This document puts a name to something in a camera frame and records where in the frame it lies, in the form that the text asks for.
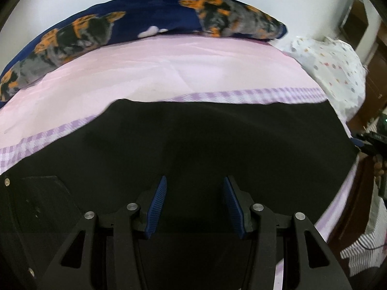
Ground black denim pants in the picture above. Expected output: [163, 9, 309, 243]
[1, 100, 358, 289]

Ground person's right hand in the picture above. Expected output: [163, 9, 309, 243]
[372, 154, 386, 179]

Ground white polka dot pillow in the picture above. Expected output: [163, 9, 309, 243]
[280, 37, 367, 123]

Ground striped shirt sleeve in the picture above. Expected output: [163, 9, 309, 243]
[340, 185, 386, 277]

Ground lilac checked bed sheet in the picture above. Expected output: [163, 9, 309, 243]
[0, 33, 361, 290]

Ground navy dog print bolster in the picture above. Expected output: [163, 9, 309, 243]
[1, 0, 287, 106]

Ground wooden bed frame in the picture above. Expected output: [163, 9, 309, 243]
[328, 156, 374, 259]

